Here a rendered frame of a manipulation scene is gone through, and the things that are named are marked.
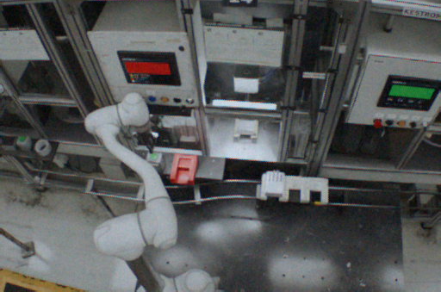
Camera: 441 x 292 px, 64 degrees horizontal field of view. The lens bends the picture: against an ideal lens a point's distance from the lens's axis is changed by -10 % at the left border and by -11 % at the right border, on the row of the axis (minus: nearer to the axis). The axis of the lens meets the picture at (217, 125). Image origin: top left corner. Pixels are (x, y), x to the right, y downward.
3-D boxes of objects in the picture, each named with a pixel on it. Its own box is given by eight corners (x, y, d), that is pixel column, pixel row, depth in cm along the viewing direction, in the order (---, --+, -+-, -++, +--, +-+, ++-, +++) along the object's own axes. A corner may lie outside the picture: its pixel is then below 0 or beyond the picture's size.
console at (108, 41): (113, 106, 187) (83, 37, 149) (128, 63, 203) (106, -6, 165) (197, 112, 182) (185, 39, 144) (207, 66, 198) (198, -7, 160)
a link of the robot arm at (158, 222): (169, 193, 144) (133, 202, 143) (181, 237, 134) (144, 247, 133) (174, 206, 155) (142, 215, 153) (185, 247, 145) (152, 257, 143)
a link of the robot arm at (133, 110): (148, 107, 184) (121, 114, 182) (140, 85, 171) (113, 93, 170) (152, 124, 178) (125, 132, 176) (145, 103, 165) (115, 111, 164)
